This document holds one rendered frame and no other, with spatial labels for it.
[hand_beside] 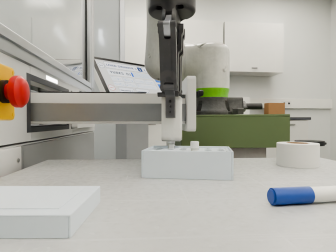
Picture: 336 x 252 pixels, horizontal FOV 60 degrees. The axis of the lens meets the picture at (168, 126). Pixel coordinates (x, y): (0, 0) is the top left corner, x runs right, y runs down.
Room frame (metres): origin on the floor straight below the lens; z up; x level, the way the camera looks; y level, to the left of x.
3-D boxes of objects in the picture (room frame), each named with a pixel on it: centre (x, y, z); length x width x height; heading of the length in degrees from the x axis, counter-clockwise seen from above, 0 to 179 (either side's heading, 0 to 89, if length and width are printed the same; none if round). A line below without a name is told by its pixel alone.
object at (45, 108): (0.70, 0.17, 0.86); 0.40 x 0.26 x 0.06; 94
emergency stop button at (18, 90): (0.37, 0.19, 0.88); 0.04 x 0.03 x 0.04; 4
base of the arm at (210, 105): (1.02, -0.21, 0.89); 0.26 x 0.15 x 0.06; 93
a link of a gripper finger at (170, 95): (0.44, 0.00, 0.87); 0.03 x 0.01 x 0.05; 172
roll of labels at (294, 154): (0.51, -0.23, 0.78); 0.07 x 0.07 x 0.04
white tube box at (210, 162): (0.43, -0.03, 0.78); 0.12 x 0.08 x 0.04; 82
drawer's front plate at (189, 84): (0.71, -0.04, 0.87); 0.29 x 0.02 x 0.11; 4
